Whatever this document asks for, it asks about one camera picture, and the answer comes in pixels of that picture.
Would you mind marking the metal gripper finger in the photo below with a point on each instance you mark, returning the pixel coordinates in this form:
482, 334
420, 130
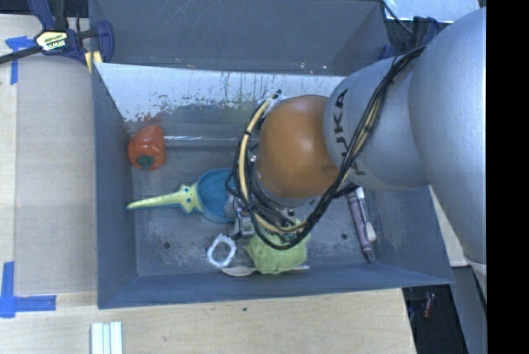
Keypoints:
246, 225
232, 206

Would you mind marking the green crumpled cloth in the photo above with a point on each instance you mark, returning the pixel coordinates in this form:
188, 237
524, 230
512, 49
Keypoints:
273, 259

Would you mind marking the purple crayon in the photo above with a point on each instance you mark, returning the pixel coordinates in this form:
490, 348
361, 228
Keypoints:
358, 226

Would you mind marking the white marker pen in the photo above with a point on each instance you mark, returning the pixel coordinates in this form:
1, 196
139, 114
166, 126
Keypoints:
367, 220

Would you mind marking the orange toy bell pepper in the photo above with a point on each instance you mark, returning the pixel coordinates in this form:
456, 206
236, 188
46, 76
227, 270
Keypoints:
145, 145

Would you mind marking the pale wood flat board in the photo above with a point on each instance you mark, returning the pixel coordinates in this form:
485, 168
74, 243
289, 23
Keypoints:
53, 178

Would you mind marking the grey metal bin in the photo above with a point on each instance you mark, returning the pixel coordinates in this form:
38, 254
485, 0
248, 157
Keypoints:
173, 34

